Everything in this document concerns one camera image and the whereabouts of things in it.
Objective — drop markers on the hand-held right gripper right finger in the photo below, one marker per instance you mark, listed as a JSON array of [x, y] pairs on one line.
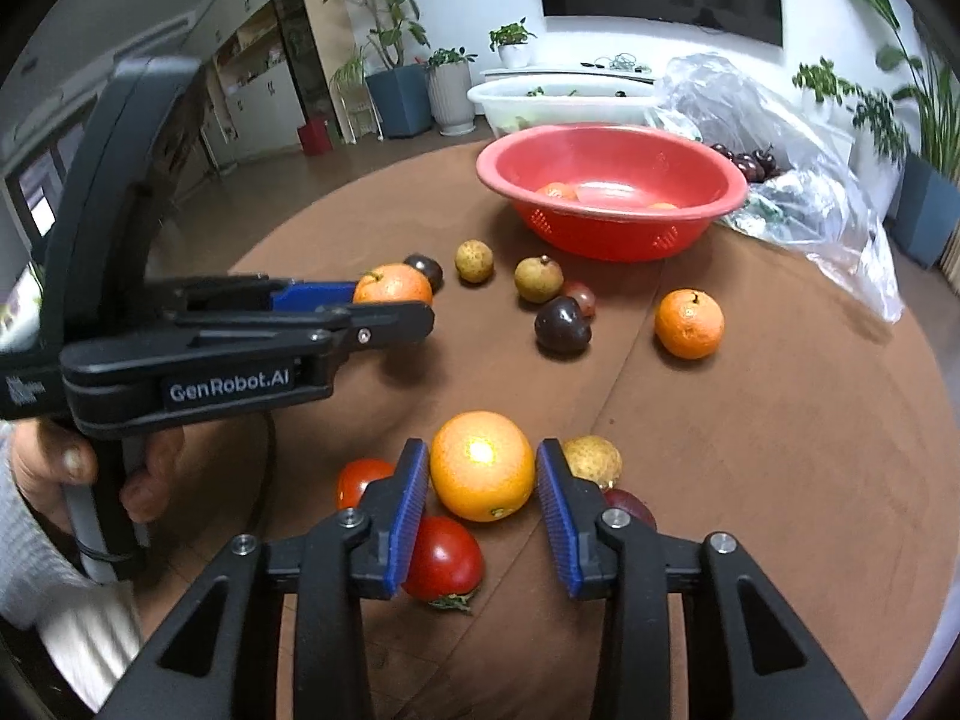
[[559, 517]]

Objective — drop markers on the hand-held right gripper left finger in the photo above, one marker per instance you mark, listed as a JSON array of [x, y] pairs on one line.
[[409, 517]]

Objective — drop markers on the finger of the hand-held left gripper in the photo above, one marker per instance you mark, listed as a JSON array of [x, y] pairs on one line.
[[390, 322], [315, 296]]

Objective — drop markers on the mandarin orange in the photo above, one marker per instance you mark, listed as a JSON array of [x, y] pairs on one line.
[[688, 324], [394, 285], [559, 193]]

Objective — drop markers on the large red tomato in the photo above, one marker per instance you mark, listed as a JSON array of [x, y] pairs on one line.
[[446, 562]]

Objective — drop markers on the small red tomato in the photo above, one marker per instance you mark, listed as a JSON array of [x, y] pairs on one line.
[[358, 481]]

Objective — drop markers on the large orange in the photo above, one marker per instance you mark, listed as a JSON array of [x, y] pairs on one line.
[[482, 465]]

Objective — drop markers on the red plastic colander basket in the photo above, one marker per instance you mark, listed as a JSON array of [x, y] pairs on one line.
[[600, 236]]

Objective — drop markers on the person's left forearm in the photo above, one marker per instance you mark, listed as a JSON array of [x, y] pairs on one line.
[[45, 592]]

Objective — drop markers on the person's left hand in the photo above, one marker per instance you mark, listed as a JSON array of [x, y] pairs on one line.
[[45, 472]]

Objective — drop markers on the dark purple plum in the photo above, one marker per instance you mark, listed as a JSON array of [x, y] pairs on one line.
[[427, 268], [562, 326]]

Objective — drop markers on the yellow-brown longan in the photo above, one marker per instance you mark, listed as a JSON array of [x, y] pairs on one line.
[[474, 261], [538, 279], [596, 460]]

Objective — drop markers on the red grape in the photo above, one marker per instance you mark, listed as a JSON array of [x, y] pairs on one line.
[[634, 508], [583, 298]]

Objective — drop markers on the red bin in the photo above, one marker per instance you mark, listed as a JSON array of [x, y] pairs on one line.
[[315, 136]]

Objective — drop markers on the plant in blue-grey pot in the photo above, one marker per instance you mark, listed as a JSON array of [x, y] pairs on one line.
[[397, 101]]

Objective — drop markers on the plant in white ribbed pot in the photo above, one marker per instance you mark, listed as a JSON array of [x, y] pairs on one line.
[[451, 97]]

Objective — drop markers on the white plastic tub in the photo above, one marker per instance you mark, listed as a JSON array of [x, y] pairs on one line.
[[510, 106]]

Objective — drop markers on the white television bench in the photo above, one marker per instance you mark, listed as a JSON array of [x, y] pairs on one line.
[[525, 73]]

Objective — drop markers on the small plant in white pot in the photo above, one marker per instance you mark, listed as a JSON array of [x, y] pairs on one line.
[[514, 52]]

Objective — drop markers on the bunch of dark cherries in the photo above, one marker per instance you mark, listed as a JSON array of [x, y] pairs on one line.
[[746, 163]]

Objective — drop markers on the clear plastic bag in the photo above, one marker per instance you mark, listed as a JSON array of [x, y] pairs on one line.
[[787, 135]]

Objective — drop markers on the tall plant in dark pot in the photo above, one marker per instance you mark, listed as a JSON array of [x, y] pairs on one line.
[[926, 210]]

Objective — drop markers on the small bushy green plant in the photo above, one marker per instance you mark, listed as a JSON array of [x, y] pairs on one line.
[[821, 81]]

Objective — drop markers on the leafy green houseplant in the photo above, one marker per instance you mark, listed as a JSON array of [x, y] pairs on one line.
[[879, 120]]

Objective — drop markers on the white wall cabinet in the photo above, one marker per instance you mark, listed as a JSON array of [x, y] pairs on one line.
[[247, 90]]

